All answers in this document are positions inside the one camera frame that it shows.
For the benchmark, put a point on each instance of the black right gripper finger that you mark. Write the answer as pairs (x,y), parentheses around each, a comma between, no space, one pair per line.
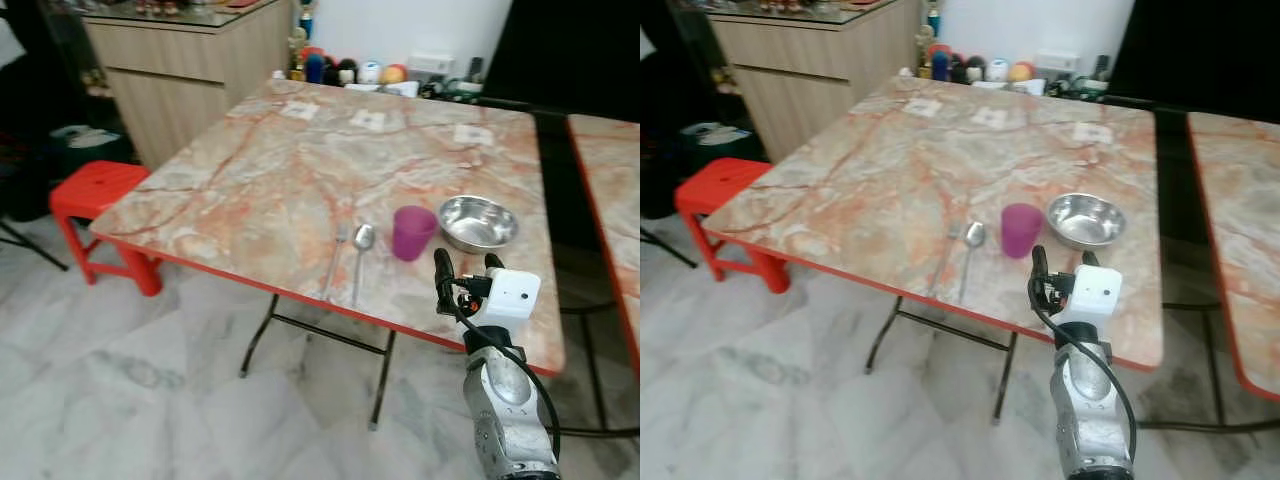
(1040,265)
(445,268)
(1088,259)
(494,262)

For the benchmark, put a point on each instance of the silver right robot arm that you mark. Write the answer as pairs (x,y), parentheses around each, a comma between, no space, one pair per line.
(1085,400)
(505,400)

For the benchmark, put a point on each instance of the purple plastic cup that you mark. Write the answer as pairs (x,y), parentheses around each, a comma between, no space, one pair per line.
(1020,232)
(412,235)

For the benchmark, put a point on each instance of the stainless steel bowl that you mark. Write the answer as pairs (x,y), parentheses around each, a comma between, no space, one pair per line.
(1087,220)
(478,222)

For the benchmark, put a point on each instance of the silver metal spoon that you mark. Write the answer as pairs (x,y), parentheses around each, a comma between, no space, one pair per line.
(974,235)
(363,238)

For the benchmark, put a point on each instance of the silver metal fork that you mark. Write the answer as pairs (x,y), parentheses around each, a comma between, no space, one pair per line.
(948,243)
(338,245)

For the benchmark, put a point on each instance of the white square paper marker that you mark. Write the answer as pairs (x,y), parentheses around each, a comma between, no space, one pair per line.
(369,120)
(923,107)
(990,117)
(300,110)
(1093,132)
(474,134)

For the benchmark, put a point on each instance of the marble-print folding table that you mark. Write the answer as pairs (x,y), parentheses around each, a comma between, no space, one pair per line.
(612,200)
(300,180)
(900,180)
(1240,230)

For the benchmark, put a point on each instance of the orange round toy figure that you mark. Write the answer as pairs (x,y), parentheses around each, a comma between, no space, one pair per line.
(394,74)
(1020,72)

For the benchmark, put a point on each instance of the white round toy figure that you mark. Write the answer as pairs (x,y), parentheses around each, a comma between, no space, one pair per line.
(369,72)
(996,70)

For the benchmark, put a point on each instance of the white power strip box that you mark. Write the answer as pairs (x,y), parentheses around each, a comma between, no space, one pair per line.
(431,63)
(1057,61)

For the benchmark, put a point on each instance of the black round toy figure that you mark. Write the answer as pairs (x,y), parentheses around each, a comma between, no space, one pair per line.
(347,72)
(974,70)

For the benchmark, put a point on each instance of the blue round toy figure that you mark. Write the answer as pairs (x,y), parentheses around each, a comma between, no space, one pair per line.
(314,68)
(940,65)

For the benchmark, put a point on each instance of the red plastic stool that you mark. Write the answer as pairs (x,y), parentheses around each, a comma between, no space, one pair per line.
(95,188)
(720,185)

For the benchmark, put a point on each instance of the small gold trophy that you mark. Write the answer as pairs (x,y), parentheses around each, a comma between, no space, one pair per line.
(297,55)
(923,52)

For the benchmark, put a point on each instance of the dark green bin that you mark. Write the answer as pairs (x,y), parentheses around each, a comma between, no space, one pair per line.
(85,150)
(715,145)

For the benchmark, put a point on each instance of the light wooden cabinet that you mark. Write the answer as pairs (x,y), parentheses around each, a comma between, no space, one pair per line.
(190,70)
(820,65)

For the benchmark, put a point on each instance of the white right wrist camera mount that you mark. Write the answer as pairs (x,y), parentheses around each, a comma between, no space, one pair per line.
(512,295)
(1095,292)

